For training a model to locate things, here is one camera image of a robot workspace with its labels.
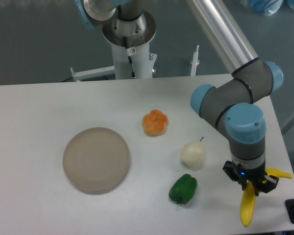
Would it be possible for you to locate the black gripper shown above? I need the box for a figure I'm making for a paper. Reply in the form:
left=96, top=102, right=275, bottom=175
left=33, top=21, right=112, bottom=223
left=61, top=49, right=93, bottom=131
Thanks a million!
left=222, top=161, right=278, bottom=196

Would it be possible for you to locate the yellow banana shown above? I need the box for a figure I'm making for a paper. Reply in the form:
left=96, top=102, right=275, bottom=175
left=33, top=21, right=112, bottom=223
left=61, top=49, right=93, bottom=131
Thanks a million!
left=240, top=168, right=292, bottom=227

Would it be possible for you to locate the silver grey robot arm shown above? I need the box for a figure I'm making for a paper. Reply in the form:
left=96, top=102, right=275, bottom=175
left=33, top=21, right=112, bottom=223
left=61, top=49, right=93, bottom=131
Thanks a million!
left=76, top=0, right=283, bottom=195

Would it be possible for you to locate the white pear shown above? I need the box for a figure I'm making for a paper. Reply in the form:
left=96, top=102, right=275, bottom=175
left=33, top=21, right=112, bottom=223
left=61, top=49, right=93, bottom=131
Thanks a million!
left=180, top=137, right=205, bottom=169

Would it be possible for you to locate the green bell pepper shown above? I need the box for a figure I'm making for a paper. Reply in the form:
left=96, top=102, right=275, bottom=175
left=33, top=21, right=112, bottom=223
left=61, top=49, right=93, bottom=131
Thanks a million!
left=169, top=174, right=197, bottom=205

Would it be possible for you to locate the orange bread roll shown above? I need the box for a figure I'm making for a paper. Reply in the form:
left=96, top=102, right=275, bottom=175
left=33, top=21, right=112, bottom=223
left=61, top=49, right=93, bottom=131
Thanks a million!
left=142, top=110, right=169, bottom=137

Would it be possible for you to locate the beige round plate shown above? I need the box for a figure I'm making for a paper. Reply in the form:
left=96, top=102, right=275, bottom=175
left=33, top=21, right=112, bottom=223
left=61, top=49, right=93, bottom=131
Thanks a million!
left=62, top=127, right=130, bottom=195

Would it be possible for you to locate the blue plastic bag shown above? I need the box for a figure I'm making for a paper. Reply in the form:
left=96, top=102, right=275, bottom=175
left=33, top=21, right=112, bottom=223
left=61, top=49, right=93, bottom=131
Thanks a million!
left=240, top=0, right=294, bottom=16

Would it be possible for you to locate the white frame post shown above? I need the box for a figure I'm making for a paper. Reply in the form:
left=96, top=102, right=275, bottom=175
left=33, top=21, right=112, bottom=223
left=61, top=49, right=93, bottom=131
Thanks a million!
left=190, top=45, right=200, bottom=76

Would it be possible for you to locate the black cable on pedestal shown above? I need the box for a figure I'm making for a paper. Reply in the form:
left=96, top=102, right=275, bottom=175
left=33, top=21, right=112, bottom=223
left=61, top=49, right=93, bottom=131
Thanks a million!
left=122, top=36, right=138, bottom=79

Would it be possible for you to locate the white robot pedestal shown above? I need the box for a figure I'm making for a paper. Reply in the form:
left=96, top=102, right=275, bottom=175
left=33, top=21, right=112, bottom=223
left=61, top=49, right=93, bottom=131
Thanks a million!
left=70, top=11, right=160, bottom=83

